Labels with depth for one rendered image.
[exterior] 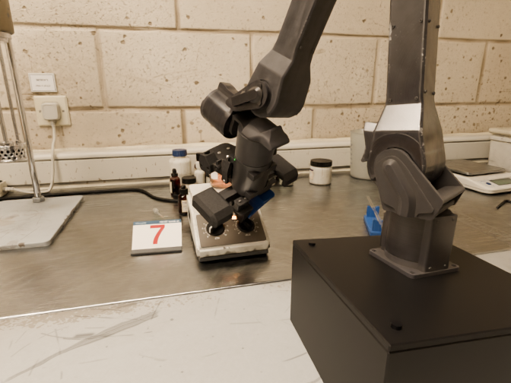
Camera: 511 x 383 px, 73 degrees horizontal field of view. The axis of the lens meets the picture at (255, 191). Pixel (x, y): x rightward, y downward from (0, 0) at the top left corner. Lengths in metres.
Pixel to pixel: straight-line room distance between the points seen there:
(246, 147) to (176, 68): 0.69
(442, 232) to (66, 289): 0.51
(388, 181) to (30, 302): 0.50
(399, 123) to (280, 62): 0.17
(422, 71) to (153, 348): 0.41
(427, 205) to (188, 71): 0.91
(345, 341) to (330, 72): 1.03
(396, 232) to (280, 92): 0.21
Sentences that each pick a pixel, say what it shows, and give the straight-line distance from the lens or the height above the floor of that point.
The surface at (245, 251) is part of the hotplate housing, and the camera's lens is 0.62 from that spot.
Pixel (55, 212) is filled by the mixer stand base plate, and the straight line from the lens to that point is 0.93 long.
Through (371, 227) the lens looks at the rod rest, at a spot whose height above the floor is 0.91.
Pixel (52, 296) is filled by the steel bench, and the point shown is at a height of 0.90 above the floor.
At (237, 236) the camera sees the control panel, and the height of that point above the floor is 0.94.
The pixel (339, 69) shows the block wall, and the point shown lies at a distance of 1.27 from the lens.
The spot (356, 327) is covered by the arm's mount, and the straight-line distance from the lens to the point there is 0.31.
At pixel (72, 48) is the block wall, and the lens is 1.16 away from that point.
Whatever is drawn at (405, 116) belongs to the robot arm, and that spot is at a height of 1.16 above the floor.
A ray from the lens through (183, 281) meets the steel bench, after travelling 0.57.
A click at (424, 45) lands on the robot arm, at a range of 0.37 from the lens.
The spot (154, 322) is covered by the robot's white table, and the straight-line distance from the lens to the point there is 0.49.
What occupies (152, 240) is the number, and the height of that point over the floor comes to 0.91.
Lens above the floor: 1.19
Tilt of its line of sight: 17 degrees down
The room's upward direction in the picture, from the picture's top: straight up
